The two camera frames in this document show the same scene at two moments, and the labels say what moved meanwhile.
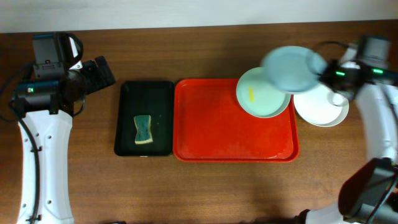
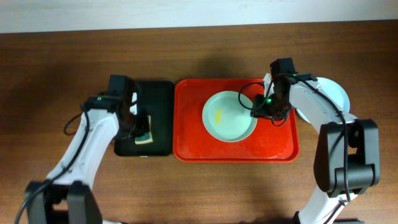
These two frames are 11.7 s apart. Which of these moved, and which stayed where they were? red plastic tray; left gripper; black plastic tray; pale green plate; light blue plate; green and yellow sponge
Moved: left gripper; pale green plate; light blue plate
Stayed: red plastic tray; black plastic tray; green and yellow sponge
